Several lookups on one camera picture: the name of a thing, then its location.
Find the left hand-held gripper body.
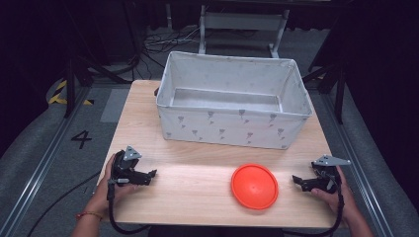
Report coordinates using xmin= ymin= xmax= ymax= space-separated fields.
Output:
xmin=111 ymin=145 xmax=152 ymax=188

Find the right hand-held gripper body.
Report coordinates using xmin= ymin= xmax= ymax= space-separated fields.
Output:
xmin=309 ymin=154 xmax=352 ymax=195

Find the orange round plate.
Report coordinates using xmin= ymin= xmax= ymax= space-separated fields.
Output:
xmin=230 ymin=163 xmax=280 ymax=211

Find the white fabric storage box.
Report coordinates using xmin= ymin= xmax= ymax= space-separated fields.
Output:
xmin=155 ymin=50 xmax=313 ymax=151

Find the person's right hand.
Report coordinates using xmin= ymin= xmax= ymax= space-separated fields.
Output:
xmin=310 ymin=166 xmax=362 ymax=226

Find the person's left hand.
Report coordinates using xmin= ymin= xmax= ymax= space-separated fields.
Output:
xmin=83 ymin=154 xmax=139 ymax=216

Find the black metal stand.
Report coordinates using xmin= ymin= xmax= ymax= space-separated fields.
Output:
xmin=63 ymin=0 xmax=132 ymax=119
xmin=300 ymin=58 xmax=347 ymax=125

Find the yellow black floor tape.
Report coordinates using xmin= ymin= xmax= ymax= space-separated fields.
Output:
xmin=48 ymin=79 xmax=95 ymax=107

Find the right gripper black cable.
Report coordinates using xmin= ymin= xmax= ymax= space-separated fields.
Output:
xmin=283 ymin=184 xmax=345 ymax=237

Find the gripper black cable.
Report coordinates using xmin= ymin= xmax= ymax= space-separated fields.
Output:
xmin=106 ymin=179 xmax=151 ymax=235
xmin=283 ymin=184 xmax=345 ymax=237

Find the aluminium floor rail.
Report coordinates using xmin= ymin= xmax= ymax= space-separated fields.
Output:
xmin=320 ymin=92 xmax=396 ymax=237
xmin=0 ymin=85 xmax=92 ymax=237

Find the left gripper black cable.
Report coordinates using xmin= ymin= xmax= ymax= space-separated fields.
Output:
xmin=106 ymin=179 xmax=151 ymax=235

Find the red string bracelet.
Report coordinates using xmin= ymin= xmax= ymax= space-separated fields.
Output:
xmin=75 ymin=210 xmax=104 ymax=221

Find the thin black floor cable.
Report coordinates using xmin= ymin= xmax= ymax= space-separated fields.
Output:
xmin=26 ymin=170 xmax=103 ymax=237

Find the bundle of floor cables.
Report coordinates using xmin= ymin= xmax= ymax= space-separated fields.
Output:
xmin=142 ymin=28 xmax=202 ymax=55

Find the grey metal frame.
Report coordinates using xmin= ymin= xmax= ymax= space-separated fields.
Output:
xmin=198 ymin=4 xmax=291 ymax=59

